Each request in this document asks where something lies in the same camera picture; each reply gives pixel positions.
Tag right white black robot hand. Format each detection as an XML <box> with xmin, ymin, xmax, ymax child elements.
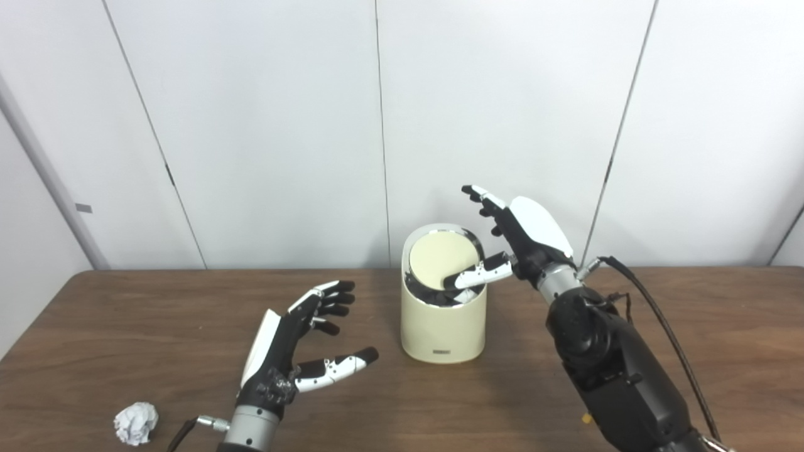
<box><xmin>443</xmin><ymin>185</ymin><xmax>575</xmax><ymax>291</ymax></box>

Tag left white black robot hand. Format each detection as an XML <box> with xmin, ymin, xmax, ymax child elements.
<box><xmin>237</xmin><ymin>280</ymin><xmax>379</xmax><ymax>420</ymax></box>

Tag cream round bin lid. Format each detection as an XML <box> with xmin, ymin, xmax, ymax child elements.
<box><xmin>409</xmin><ymin>232</ymin><xmax>482</xmax><ymax>291</ymax></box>

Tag white paper ball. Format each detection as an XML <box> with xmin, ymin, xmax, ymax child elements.
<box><xmin>114</xmin><ymin>402</ymin><xmax>159</xmax><ymax>446</ymax></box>

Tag black bin liner bag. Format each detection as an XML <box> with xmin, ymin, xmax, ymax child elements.
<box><xmin>405</xmin><ymin>269</ymin><xmax>486</xmax><ymax>308</ymax></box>

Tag cream-colored bin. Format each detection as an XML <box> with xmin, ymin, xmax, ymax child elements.
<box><xmin>401</xmin><ymin>227</ymin><xmax>487</xmax><ymax>364</ymax></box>

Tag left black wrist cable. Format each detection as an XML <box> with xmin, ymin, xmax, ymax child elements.
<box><xmin>166</xmin><ymin>414</ymin><xmax>231</xmax><ymax>452</ymax></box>

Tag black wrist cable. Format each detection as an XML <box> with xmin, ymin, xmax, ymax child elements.
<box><xmin>166</xmin><ymin>414</ymin><xmax>231</xmax><ymax>452</ymax></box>
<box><xmin>577</xmin><ymin>256</ymin><xmax>723</xmax><ymax>443</ymax></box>

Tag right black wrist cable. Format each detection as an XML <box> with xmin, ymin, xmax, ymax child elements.
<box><xmin>577</xmin><ymin>256</ymin><xmax>723</xmax><ymax>443</ymax></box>

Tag grey wall corner post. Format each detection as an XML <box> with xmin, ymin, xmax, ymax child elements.
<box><xmin>0</xmin><ymin>72</ymin><xmax>111</xmax><ymax>271</ymax></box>

